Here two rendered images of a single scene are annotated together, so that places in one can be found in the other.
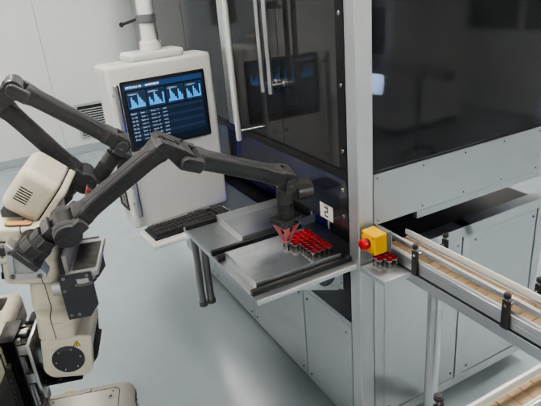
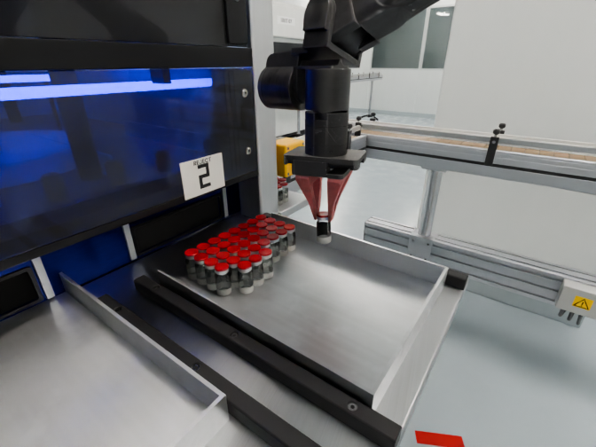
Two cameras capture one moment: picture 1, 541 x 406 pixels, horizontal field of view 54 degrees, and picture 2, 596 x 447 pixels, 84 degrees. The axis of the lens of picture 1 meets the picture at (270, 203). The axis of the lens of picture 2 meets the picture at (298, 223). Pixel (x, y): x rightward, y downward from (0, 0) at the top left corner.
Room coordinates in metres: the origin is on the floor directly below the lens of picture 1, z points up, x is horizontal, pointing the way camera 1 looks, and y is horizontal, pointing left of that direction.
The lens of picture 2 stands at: (1.91, 0.33, 1.19)
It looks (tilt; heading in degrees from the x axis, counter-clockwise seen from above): 26 degrees down; 242
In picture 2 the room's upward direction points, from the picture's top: straight up
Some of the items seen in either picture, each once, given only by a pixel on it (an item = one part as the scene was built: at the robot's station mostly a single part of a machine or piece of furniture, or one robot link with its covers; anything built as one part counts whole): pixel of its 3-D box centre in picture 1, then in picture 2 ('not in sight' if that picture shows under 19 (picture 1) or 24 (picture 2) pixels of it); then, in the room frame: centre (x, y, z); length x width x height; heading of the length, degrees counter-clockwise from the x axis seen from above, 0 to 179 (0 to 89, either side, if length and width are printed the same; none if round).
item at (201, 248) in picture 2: (317, 242); (231, 244); (1.78, -0.16, 0.90); 0.18 x 0.02 x 0.05; 26
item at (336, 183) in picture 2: (287, 229); (323, 189); (1.67, -0.05, 1.02); 0.07 x 0.07 x 0.09; 42
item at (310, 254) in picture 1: (302, 248); (259, 256); (1.75, -0.10, 0.90); 0.18 x 0.02 x 0.05; 26
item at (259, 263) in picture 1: (282, 256); (303, 278); (1.71, -0.02, 0.90); 0.34 x 0.26 x 0.04; 116
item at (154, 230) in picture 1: (189, 221); not in sight; (2.29, 0.39, 0.82); 0.40 x 0.14 x 0.02; 121
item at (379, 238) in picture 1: (375, 240); (283, 156); (1.59, -0.34, 1.00); 0.08 x 0.07 x 0.07; 117
